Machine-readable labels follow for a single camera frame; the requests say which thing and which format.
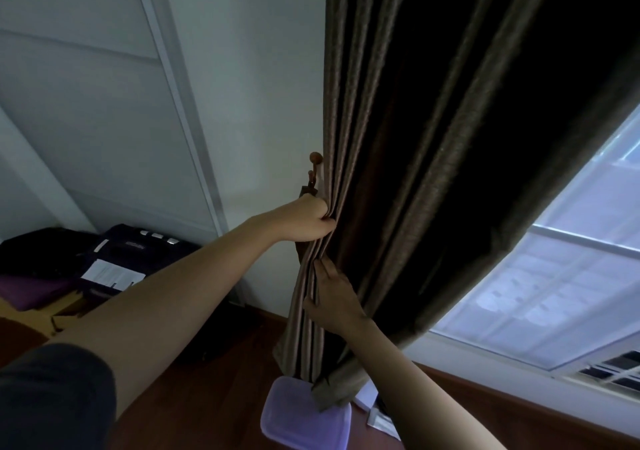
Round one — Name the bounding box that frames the dark grey shirt sleeve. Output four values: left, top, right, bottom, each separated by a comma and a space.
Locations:
0, 343, 117, 450

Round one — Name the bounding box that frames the small white box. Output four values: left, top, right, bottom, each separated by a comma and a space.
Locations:
353, 378, 379, 411

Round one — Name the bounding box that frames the dark window frame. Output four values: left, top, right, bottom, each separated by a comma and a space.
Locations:
547, 332, 640, 383

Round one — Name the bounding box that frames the round wooden tieback knob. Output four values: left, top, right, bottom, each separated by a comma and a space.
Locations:
307, 151, 325, 191

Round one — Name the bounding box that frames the white packet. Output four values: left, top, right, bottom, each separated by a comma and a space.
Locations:
366, 407, 402, 441

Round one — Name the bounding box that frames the person's left forearm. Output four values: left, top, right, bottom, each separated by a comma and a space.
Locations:
49, 214, 283, 415

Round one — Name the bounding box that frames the black bag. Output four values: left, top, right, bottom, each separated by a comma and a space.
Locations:
49, 223, 261, 365

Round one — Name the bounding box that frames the brown curtain tieback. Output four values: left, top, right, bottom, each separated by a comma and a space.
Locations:
295, 183, 319, 265

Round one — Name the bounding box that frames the white window security grille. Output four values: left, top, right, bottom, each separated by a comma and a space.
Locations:
475, 114, 640, 393

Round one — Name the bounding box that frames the white paper tag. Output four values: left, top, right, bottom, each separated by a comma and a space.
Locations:
82, 258, 147, 291

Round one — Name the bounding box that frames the person's right forearm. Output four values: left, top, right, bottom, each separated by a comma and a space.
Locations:
345, 317, 506, 450

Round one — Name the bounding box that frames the brown curtain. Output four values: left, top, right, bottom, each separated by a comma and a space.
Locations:
272, 0, 640, 412

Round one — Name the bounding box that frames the person's left hand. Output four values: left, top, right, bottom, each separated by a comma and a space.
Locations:
249, 194, 338, 245

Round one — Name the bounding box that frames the person's right hand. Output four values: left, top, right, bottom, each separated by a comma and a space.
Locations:
302, 257, 373, 338

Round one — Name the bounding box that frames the yellow packet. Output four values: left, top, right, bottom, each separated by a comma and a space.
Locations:
0, 292, 91, 338

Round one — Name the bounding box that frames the purple container lid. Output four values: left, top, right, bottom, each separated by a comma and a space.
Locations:
259, 375, 353, 450

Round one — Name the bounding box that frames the black fabric bundle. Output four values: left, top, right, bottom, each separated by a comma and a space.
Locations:
0, 227, 99, 281

